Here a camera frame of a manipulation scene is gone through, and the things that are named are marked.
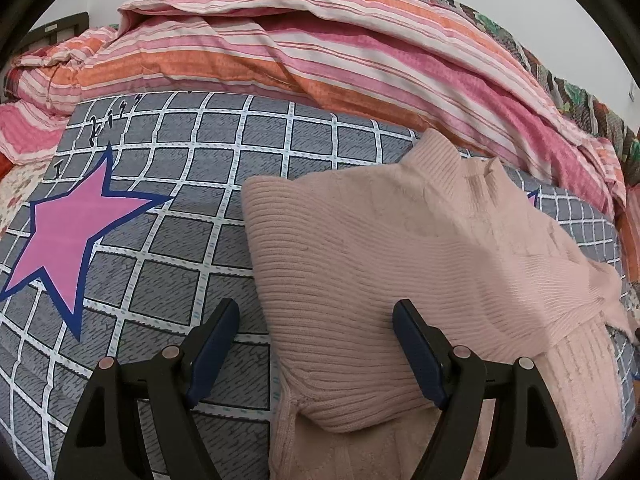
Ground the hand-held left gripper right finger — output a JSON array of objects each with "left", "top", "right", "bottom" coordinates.
[{"left": 392, "top": 299, "right": 581, "bottom": 480}]

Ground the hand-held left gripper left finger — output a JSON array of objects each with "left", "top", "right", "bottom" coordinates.
[{"left": 54, "top": 298, "right": 241, "bottom": 480}]

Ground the pink ribbed knit sweater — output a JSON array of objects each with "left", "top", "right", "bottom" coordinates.
[{"left": 241, "top": 129, "right": 636, "bottom": 480}]

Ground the grey checked star bed sheet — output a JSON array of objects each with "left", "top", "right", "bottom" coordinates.
[{"left": 0, "top": 91, "right": 640, "bottom": 480}]

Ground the cream floral bed sheet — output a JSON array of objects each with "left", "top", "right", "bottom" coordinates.
[{"left": 0, "top": 162, "right": 57, "bottom": 242}]

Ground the pink orange striped quilt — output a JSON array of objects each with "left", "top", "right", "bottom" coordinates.
[{"left": 0, "top": 0, "right": 640, "bottom": 283}]

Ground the patchwork floral blanket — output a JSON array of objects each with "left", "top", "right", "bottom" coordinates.
[{"left": 385, "top": 0, "right": 640, "bottom": 186}]

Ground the dark wooden headboard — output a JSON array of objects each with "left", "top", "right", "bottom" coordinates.
[{"left": 20, "top": 12, "right": 92, "bottom": 54}]

